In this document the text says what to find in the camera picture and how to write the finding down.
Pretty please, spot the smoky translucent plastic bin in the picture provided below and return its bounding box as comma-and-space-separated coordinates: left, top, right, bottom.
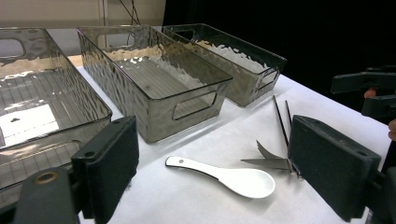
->
0, 27, 113, 209
76, 24, 233, 145
162, 22, 288, 107

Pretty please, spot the wooden shelf unit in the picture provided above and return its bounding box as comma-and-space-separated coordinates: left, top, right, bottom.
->
0, 0, 166, 30

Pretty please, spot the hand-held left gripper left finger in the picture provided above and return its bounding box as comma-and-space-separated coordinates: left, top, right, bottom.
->
71, 115, 140, 224

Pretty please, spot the metal fork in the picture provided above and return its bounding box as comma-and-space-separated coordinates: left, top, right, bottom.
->
255, 139, 293, 161

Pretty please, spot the white table cover sheet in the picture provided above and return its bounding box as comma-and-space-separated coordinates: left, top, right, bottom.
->
76, 66, 393, 224

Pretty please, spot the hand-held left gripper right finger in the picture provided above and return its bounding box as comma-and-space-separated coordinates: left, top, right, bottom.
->
288, 115, 382, 222

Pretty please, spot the black chopstick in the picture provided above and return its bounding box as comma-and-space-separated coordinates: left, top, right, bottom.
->
272, 94, 290, 147
284, 99, 294, 129

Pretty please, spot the black curtain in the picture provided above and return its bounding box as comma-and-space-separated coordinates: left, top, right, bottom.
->
163, 0, 396, 113

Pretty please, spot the bundle of black cables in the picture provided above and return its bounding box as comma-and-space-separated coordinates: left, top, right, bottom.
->
118, 0, 142, 26

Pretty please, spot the white ceramic spoon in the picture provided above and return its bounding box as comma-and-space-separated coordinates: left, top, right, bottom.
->
164, 155, 276, 200

